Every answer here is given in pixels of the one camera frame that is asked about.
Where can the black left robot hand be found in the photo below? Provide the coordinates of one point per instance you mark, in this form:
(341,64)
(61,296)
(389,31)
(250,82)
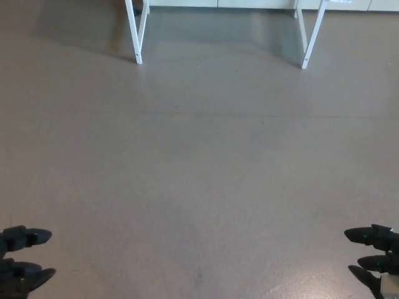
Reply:
(18,236)

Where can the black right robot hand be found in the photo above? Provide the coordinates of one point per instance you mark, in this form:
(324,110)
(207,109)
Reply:
(386,240)

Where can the white metal table leg frame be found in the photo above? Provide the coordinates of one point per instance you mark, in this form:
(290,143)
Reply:
(307,56)
(139,46)

